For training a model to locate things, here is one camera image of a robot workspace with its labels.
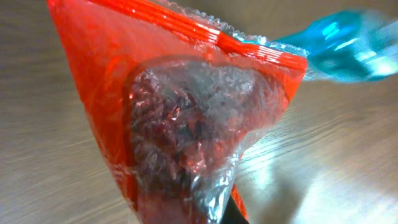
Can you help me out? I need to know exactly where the blue mouthwash bottle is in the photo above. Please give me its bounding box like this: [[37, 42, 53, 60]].
[[278, 10, 397, 83]]

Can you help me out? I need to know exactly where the red snack packet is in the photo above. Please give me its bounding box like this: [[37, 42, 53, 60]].
[[47, 0, 307, 223]]

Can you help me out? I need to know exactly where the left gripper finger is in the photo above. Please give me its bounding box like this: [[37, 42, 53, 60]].
[[221, 195, 249, 224]]

